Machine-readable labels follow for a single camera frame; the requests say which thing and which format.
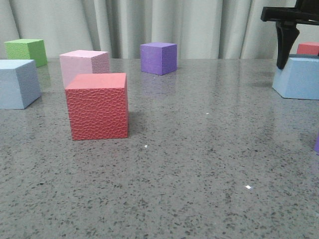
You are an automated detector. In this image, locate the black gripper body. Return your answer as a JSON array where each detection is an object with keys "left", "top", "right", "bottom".
[{"left": 261, "top": 0, "right": 319, "bottom": 25}]

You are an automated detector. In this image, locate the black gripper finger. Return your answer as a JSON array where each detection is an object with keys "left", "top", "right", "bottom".
[{"left": 276, "top": 21, "right": 299, "bottom": 70}]

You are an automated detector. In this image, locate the light blue foam cube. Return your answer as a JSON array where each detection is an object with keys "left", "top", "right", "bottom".
[
  {"left": 0, "top": 60, "right": 41, "bottom": 109},
  {"left": 272, "top": 54, "right": 319, "bottom": 100}
]

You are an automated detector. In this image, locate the far red foam cube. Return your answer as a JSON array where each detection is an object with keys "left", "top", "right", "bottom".
[{"left": 297, "top": 42, "right": 319, "bottom": 56}]

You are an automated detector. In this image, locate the red foam cube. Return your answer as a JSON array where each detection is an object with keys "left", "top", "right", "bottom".
[
  {"left": 297, "top": 42, "right": 319, "bottom": 56},
  {"left": 65, "top": 73, "right": 129, "bottom": 140}
]

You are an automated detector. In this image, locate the grey curtain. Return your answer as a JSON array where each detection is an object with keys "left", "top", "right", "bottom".
[{"left": 0, "top": 0, "right": 319, "bottom": 60}]

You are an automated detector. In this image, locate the near purple foam cube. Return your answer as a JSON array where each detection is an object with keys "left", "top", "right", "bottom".
[{"left": 314, "top": 134, "right": 319, "bottom": 154}]

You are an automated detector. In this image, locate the purple foam cube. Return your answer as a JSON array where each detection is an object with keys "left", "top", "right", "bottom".
[
  {"left": 140, "top": 42, "right": 177, "bottom": 75},
  {"left": 314, "top": 134, "right": 319, "bottom": 154}
]

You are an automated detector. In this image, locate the front red foam cube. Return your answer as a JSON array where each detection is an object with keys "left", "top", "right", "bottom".
[{"left": 65, "top": 73, "right": 129, "bottom": 140}]

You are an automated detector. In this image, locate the pink foam cube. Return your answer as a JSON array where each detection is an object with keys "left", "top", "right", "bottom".
[{"left": 59, "top": 50, "right": 111, "bottom": 88}]

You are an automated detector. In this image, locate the green foam cube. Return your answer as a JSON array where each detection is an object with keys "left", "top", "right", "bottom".
[{"left": 4, "top": 39, "right": 47, "bottom": 67}]

